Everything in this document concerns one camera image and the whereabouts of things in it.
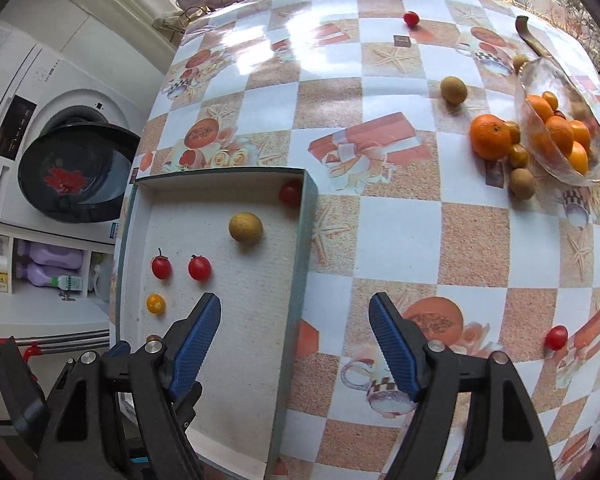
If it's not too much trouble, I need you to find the large orange mandarin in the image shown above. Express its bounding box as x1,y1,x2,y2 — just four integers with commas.
469,114,512,162

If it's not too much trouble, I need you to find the white washing machine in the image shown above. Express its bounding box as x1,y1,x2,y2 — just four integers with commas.
0,21,147,245

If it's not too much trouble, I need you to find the white tray with green rim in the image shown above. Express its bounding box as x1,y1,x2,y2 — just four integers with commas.
114,167,317,479

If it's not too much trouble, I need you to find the clear glass fruit bowl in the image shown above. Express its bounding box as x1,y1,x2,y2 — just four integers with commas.
515,58,600,186

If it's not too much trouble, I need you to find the green kiwi fruit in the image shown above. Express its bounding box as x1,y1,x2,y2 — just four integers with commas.
440,76,468,106

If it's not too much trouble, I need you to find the purple detergent bottle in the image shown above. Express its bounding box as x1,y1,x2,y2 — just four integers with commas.
28,243,84,270

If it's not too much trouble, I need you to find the small orange fruit behind mandarin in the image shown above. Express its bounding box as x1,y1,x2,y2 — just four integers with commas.
505,120,521,144

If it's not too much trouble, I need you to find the small yellow cherry tomato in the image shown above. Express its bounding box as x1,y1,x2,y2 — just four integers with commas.
146,294,166,315

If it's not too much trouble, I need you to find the red cherry tomato with stem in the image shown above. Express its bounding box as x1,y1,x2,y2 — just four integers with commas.
150,249,172,281

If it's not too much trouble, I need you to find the brown kiwi fruit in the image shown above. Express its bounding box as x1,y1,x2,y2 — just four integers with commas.
509,168,535,200

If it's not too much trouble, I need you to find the small greenish fruit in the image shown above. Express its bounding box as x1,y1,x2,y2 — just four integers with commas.
507,143,529,169

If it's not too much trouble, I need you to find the tan longan fruit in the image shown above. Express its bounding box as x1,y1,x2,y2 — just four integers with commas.
228,211,263,245

